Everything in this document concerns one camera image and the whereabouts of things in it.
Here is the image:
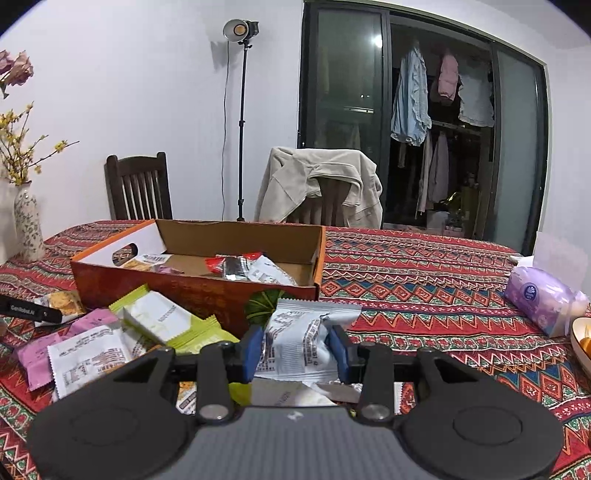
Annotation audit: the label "beige jacket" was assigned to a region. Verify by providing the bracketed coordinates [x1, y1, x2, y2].
[254, 147, 383, 229]

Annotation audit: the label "studio light on stand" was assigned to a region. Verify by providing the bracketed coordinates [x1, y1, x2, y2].
[222, 19, 259, 222]

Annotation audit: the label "chair with beige jacket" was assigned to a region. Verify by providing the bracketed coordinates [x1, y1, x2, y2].
[286, 178, 351, 227]

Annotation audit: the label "white foil snack packet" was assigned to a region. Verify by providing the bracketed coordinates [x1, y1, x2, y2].
[256, 298, 362, 382]

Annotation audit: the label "dark wooden chair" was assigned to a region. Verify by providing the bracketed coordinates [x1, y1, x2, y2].
[104, 152, 172, 220]

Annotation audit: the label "orange cardboard pumpkin box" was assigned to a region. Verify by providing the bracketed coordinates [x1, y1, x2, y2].
[70, 220, 325, 335]

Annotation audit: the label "green white snack bag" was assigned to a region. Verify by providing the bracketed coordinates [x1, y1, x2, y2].
[108, 284, 253, 407]

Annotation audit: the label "yellow flower branches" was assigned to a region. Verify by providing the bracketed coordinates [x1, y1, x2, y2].
[1, 102, 78, 187]

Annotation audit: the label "orange cracker snack packet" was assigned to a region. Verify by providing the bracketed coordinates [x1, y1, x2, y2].
[32, 291, 87, 325]

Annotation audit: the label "pink hanging garment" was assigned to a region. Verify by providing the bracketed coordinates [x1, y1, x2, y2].
[437, 50, 459, 104]

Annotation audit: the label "white hanging garment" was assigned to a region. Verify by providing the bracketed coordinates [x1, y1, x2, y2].
[458, 67, 495, 128]

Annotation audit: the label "light blue denim shirt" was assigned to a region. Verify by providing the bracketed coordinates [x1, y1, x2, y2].
[391, 39, 432, 147]

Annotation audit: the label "purple tissue pack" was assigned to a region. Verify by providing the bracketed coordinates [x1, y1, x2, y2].
[504, 266, 589, 338]

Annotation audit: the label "colourful patterned tablecloth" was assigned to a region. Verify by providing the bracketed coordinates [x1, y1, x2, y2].
[1, 220, 590, 479]

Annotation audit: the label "floral ceramic vase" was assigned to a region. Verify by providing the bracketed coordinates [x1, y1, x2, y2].
[13, 181, 45, 262]

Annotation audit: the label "black framed sliding glass door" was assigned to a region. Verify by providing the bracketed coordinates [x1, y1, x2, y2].
[298, 1, 549, 255]

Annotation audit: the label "pink dried roses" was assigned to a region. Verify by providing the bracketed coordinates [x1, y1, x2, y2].
[0, 50, 34, 99]

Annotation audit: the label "white printed snack packet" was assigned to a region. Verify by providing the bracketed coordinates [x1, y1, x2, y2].
[48, 322, 154, 399]

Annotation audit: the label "pink snack packet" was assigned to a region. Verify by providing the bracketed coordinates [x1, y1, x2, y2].
[16, 309, 117, 391]

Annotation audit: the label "bowl with oranges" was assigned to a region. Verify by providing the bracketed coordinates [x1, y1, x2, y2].
[570, 317, 590, 370]

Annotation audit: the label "red silver snack packet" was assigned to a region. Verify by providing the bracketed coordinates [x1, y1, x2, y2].
[205, 252, 297, 286]

